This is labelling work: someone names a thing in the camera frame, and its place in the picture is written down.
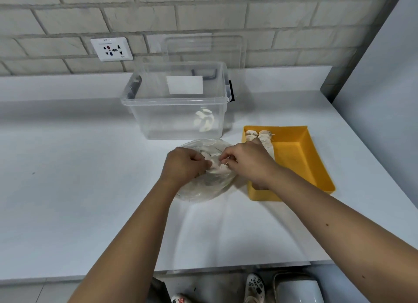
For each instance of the person's left hand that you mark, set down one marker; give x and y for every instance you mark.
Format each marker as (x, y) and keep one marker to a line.
(181, 164)

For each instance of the person's right hand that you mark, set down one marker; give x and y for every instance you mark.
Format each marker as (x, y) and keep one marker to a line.
(253, 162)

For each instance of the person's right fingers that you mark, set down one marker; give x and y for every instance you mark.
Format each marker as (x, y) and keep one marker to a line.
(229, 158)

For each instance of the person's left fingers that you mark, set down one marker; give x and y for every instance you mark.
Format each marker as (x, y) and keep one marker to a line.
(203, 162)

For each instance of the single white tea bag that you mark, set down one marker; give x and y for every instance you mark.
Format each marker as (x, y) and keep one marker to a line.
(218, 168)

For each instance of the clear plastic bag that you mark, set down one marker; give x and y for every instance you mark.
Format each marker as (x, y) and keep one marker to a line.
(196, 190)

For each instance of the person's left forearm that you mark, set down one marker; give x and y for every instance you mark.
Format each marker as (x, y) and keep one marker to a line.
(130, 244)

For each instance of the person's right forearm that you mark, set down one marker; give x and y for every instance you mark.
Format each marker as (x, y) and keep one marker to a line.
(329, 234)

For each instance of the pile of white tea bags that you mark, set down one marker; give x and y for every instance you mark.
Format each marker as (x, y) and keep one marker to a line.
(205, 120)

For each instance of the clear plastic storage box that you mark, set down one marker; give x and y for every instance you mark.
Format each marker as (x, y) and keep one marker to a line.
(176, 116)

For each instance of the yellow plastic tray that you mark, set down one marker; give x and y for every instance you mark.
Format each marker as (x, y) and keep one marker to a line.
(300, 159)

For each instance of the white paper label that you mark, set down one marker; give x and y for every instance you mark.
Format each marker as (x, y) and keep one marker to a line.
(184, 85)

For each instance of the clear plastic box lid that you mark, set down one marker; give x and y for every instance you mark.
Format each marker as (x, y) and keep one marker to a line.
(209, 51)

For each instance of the white clog shoe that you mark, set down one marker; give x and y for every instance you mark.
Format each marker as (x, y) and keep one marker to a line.
(179, 299)
(254, 288)

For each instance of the white waste bin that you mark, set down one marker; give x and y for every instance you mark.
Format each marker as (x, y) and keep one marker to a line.
(295, 289)

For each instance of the white wall socket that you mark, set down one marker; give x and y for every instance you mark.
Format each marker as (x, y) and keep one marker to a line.
(111, 49)

